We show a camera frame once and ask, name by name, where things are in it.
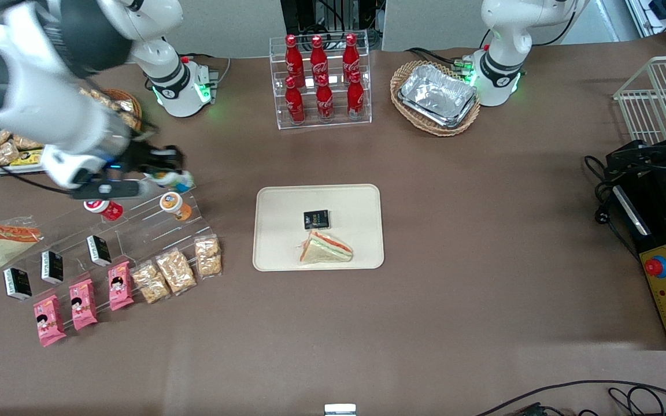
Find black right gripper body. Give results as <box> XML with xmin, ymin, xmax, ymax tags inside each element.
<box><xmin>114</xmin><ymin>142</ymin><xmax>185</xmax><ymax>174</ymax></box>

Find green gum bottle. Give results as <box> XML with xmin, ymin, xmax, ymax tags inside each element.
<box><xmin>157</xmin><ymin>171</ymin><xmax>195</xmax><ymax>194</ymax></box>

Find orange gum bottle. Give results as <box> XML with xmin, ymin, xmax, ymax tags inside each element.
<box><xmin>159</xmin><ymin>192</ymin><xmax>193</xmax><ymax>222</ymax></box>

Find red gum bottle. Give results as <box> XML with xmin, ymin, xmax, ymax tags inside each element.
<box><xmin>83</xmin><ymin>199</ymin><xmax>124</xmax><ymax>222</ymax></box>

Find beige plastic tray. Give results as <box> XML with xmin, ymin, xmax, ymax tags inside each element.
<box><xmin>252</xmin><ymin>184</ymin><xmax>385</xmax><ymax>272</ymax></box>

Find wicker basket with snacks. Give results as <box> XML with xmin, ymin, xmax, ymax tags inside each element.
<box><xmin>79</xmin><ymin>88</ymin><xmax>138</xmax><ymax>129</ymax></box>

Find clear acrylic tiered stand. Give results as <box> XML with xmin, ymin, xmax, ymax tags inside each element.
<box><xmin>0</xmin><ymin>185</ymin><xmax>213</xmax><ymax>302</ymax></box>

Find small black box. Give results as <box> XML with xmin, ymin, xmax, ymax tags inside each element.
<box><xmin>86</xmin><ymin>235</ymin><xmax>113</xmax><ymax>268</ymax></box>
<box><xmin>3</xmin><ymin>268</ymin><xmax>32</xmax><ymax>302</ymax></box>
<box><xmin>303</xmin><ymin>210</ymin><xmax>331</xmax><ymax>230</ymax></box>
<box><xmin>40</xmin><ymin>250</ymin><xmax>64</xmax><ymax>285</ymax></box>

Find pink snack packet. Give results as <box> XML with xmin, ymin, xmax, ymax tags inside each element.
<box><xmin>68</xmin><ymin>278</ymin><xmax>98</xmax><ymax>331</ymax></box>
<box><xmin>33</xmin><ymin>294</ymin><xmax>67</xmax><ymax>348</ymax></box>
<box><xmin>108</xmin><ymin>261</ymin><xmax>135</xmax><ymax>311</ymax></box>

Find yellow snack packet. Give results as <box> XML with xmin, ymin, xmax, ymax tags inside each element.
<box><xmin>10</xmin><ymin>148</ymin><xmax>46</xmax><ymax>168</ymax></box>

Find red cola bottle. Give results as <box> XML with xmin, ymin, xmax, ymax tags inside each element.
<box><xmin>310</xmin><ymin>35</ymin><xmax>330</xmax><ymax>86</ymax></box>
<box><xmin>346</xmin><ymin>70</ymin><xmax>365</xmax><ymax>118</ymax></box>
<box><xmin>284</xmin><ymin>35</ymin><xmax>305</xmax><ymax>87</ymax></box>
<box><xmin>315</xmin><ymin>75</ymin><xmax>335</xmax><ymax>121</ymax></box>
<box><xmin>342</xmin><ymin>33</ymin><xmax>361</xmax><ymax>84</ymax></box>
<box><xmin>284</xmin><ymin>76</ymin><xmax>306</xmax><ymax>124</ymax></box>

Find wrapped triangle sandwich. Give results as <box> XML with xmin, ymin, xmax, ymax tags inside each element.
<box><xmin>299</xmin><ymin>230</ymin><xmax>354</xmax><ymax>265</ymax></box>
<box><xmin>0</xmin><ymin>217</ymin><xmax>43</xmax><ymax>273</ymax></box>

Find clear acrylic bottle rack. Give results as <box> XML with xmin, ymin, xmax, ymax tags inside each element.
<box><xmin>269</xmin><ymin>29</ymin><xmax>373</xmax><ymax>131</ymax></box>

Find stacked aluminium foil trays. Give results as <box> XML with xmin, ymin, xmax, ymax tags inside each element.
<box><xmin>397</xmin><ymin>64</ymin><xmax>479</xmax><ymax>129</ymax></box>

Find black equipment rack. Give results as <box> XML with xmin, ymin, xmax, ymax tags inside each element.
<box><xmin>280</xmin><ymin>0</ymin><xmax>386</xmax><ymax>36</ymax></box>

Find light wicker basket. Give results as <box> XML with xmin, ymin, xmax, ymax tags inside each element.
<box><xmin>390</xmin><ymin>60</ymin><xmax>482</xmax><ymax>138</ymax></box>

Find black machine power cable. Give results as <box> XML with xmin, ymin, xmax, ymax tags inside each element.
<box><xmin>583</xmin><ymin>154</ymin><xmax>641</xmax><ymax>262</ymax></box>

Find white wire basket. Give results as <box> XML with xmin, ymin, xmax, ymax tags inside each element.
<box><xmin>613</xmin><ymin>55</ymin><xmax>666</xmax><ymax>146</ymax></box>

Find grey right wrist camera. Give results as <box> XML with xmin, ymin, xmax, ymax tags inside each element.
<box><xmin>72</xmin><ymin>180</ymin><xmax>141</xmax><ymax>200</ymax></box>

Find grey arm base cable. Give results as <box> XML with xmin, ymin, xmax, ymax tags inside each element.
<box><xmin>180</xmin><ymin>53</ymin><xmax>233</xmax><ymax>88</ymax></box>

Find aluminium frame shelf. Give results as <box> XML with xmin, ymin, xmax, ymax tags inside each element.
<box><xmin>624</xmin><ymin>0</ymin><xmax>666</xmax><ymax>42</ymax></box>

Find black arm base cables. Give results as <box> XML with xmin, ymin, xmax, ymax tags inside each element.
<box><xmin>405</xmin><ymin>45</ymin><xmax>485</xmax><ymax>76</ymax></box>

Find black floor cable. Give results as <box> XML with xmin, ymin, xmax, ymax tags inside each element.
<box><xmin>474</xmin><ymin>380</ymin><xmax>666</xmax><ymax>416</ymax></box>

